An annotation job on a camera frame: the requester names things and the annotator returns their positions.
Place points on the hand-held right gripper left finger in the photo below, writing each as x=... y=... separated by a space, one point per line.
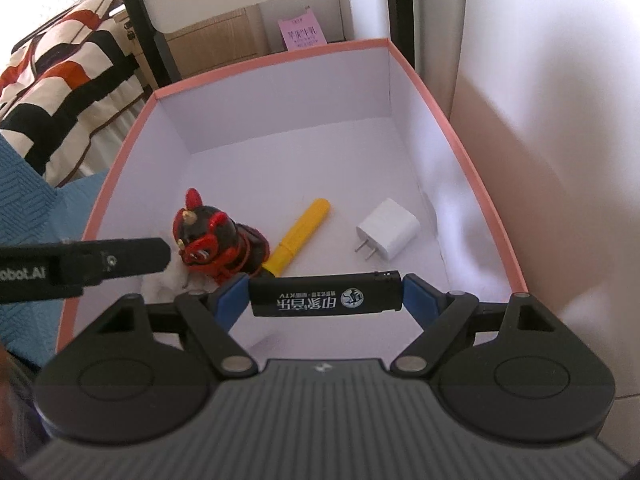
x=235 y=296

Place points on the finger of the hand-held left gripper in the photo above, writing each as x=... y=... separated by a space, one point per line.
x=135 y=257

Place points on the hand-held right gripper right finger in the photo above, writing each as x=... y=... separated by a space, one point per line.
x=415 y=296

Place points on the black lighter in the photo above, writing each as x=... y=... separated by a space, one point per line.
x=325 y=295

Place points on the pink cardboard box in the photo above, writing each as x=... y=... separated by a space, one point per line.
x=300 y=135

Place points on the red and black toy figure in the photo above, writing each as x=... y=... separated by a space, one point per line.
x=220 y=240

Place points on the blue textured table mat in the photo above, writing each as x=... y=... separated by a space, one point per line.
x=30 y=210

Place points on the white plug charger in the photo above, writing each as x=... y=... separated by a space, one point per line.
x=390 y=230

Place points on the striped bedspread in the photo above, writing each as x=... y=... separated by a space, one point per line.
x=60 y=90

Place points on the wooden nightstand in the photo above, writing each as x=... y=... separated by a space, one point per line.
x=215 y=30

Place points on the pink paper booklet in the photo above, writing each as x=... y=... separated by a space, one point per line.
x=301 y=30

